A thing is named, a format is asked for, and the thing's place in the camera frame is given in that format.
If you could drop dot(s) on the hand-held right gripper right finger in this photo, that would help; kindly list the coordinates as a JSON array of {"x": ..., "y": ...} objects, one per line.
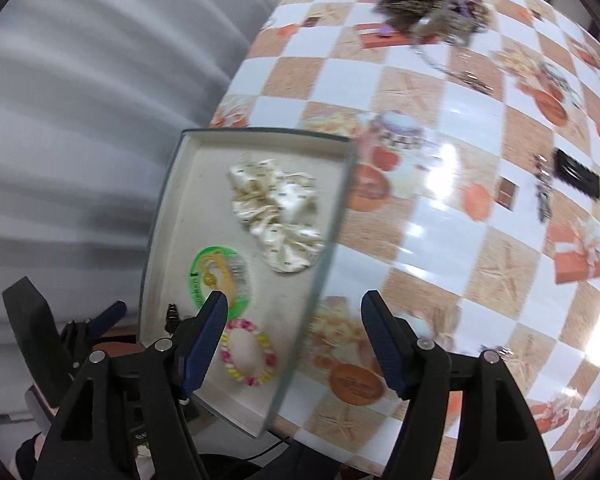
[{"x": 385, "y": 345}]

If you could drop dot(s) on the black scalloped snap clip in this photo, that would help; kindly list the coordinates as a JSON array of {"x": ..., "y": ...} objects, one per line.
[{"x": 575, "y": 172}]

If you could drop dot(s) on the shallow beige tray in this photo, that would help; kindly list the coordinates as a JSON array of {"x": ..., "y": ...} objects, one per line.
[{"x": 205, "y": 185}]

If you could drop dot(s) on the clear hair claw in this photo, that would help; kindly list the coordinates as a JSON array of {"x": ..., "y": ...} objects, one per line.
[{"x": 430, "y": 25}]

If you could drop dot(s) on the cream polka dot scrunchie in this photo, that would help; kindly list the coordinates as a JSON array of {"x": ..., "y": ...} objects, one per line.
[{"x": 280, "y": 200}]

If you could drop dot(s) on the white curtain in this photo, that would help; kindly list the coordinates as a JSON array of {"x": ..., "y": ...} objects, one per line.
[{"x": 80, "y": 110}]

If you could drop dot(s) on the green plastic bangle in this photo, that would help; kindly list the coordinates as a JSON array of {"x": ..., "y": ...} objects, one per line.
[{"x": 196, "y": 280}]

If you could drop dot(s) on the small purple hair clip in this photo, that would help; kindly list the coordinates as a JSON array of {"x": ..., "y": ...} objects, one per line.
[{"x": 384, "y": 28}]

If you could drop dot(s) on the small black claw clip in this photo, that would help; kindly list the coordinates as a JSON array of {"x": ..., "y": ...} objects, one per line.
[{"x": 172, "y": 316}]

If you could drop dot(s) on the silver hair clip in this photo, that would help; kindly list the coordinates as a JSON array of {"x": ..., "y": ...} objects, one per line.
[{"x": 544, "y": 195}]

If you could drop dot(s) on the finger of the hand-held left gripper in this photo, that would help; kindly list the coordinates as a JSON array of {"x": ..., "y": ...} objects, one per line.
[{"x": 107, "y": 315}]

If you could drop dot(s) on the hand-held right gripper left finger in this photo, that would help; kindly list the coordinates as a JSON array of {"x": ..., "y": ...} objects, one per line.
[{"x": 205, "y": 345}]

